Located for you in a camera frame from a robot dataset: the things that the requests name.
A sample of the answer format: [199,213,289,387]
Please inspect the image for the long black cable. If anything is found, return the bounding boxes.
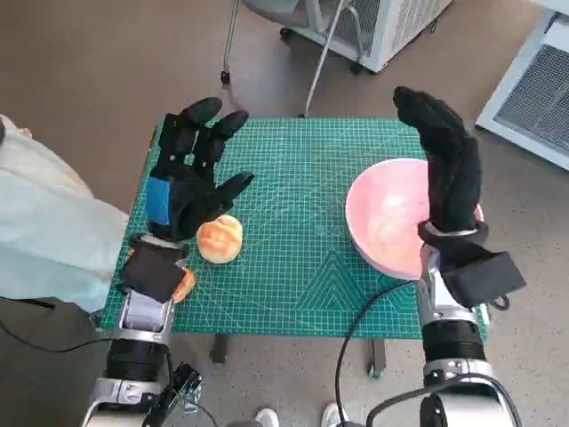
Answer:
[333,279,421,427]

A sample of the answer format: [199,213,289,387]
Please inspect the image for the thin black floor cable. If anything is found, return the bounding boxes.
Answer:
[0,319,116,355]

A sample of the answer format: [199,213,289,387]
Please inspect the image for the long striped toy bread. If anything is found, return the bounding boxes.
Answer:
[126,248,197,306]

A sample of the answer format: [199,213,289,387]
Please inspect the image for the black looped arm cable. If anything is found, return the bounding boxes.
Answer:
[364,384,445,427]

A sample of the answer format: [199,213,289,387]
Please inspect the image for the person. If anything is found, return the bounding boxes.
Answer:
[0,113,131,315]

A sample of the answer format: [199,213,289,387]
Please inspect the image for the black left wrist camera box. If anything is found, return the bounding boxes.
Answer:
[120,243,188,302]

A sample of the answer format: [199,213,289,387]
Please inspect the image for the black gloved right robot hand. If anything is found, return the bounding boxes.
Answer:
[393,86,485,235]

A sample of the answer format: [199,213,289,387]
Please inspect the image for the white cabinet with vent grille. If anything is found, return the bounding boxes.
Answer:
[279,0,459,75]

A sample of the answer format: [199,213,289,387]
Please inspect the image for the round toy bread bun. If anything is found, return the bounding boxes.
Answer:
[196,213,244,264]

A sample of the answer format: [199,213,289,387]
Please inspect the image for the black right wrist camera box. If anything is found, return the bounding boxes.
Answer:
[437,244,528,309]

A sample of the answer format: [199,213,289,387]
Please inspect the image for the black shiny metal frame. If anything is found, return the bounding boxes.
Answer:
[171,362,205,427]

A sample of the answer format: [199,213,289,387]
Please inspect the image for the black table leg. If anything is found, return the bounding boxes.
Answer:
[211,333,230,364]
[366,337,387,379]

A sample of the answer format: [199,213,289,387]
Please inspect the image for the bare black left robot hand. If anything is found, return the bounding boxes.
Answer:
[144,96,257,245]

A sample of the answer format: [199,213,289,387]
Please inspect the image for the white cabinet with grey grille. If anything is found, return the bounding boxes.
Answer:
[475,8,569,173]

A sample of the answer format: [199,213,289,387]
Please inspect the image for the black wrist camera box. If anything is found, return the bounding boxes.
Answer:
[120,243,188,302]
[437,244,528,309]

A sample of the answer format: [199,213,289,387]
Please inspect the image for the pink bowl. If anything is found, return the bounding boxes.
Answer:
[345,158,485,281]

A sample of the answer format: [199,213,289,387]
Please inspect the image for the white shoe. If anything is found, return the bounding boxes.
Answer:
[322,402,350,427]
[255,407,280,427]

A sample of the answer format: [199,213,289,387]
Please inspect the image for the green cutting mat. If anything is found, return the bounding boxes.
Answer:
[95,116,493,335]

